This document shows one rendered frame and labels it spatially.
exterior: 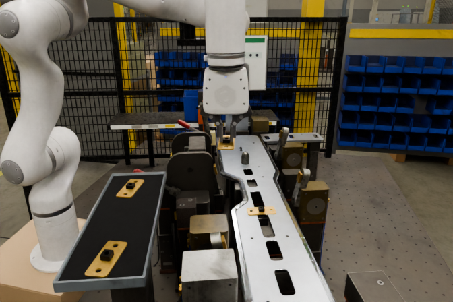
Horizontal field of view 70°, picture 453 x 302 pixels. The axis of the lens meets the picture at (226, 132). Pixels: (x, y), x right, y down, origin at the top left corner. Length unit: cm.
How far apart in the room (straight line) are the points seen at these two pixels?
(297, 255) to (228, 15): 57
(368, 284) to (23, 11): 92
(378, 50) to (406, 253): 200
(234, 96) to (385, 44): 250
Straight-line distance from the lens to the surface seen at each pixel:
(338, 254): 137
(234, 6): 68
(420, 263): 145
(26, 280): 124
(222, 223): 80
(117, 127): 174
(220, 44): 67
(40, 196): 112
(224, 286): 64
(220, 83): 70
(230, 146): 74
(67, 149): 108
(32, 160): 99
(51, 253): 122
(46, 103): 96
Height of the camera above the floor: 154
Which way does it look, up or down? 19 degrees down
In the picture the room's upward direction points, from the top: straight up
